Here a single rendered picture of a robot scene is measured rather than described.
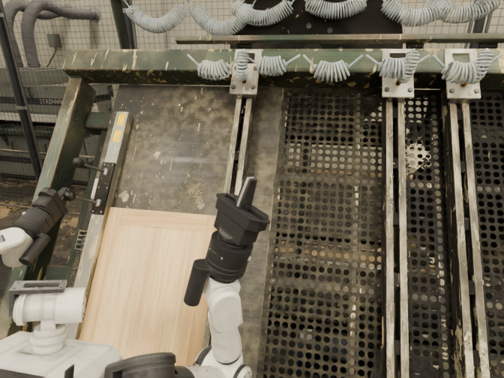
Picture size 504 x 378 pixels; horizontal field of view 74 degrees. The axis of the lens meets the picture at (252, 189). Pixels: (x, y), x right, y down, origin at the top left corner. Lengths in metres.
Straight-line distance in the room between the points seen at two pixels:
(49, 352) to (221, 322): 0.32
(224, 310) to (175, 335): 0.50
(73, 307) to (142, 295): 0.53
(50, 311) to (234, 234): 0.37
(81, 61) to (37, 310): 1.09
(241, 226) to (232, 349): 0.34
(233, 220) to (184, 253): 0.58
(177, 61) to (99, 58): 0.33
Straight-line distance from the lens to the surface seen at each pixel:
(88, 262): 1.32
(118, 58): 1.52
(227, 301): 0.70
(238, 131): 1.24
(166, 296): 1.21
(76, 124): 1.58
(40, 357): 0.77
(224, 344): 0.84
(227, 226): 0.66
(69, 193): 1.28
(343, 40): 1.16
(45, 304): 0.75
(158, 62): 1.44
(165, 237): 1.23
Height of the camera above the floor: 1.86
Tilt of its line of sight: 22 degrees down
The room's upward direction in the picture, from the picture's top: straight up
